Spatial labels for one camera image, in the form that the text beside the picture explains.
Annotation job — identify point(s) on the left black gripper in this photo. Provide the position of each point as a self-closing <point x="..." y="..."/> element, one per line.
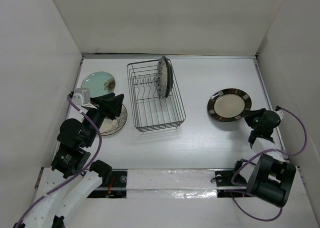
<point x="113" y="104"/>

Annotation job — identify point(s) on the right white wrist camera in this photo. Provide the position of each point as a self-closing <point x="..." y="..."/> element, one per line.
<point x="279" y="112"/>

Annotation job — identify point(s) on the cream tree pattern plate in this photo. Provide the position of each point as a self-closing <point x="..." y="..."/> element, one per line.
<point x="110" y="127"/>

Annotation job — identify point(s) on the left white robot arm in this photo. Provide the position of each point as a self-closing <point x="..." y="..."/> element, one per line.
<point x="74" y="172"/>

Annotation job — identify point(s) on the brown rim cream plate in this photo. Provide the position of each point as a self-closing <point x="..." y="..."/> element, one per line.
<point x="170" y="74"/>

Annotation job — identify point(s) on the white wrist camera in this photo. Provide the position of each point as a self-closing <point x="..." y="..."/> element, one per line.
<point x="80" y="97"/>
<point x="279" y="112"/>

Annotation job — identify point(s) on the striped dark rim plate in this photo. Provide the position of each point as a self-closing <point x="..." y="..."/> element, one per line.
<point x="229" y="105"/>

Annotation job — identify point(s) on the light blue daisy plate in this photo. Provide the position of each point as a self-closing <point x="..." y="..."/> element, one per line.
<point x="99" y="84"/>

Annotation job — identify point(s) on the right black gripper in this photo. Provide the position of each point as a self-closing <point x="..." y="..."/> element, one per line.
<point x="248" y="114"/>

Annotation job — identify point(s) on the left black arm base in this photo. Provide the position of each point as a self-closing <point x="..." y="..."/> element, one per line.
<point x="114" y="188"/>

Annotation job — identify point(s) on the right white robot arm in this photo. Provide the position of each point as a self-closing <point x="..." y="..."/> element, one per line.
<point x="271" y="179"/>

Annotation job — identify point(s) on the grey wire dish rack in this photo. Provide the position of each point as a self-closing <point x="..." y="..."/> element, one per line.
<point x="150" y="111"/>

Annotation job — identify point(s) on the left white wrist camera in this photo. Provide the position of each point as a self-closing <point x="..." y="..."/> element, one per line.
<point x="80" y="97"/>

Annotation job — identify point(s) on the blue floral white plate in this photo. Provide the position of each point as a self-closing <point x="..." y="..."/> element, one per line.
<point x="161" y="77"/>

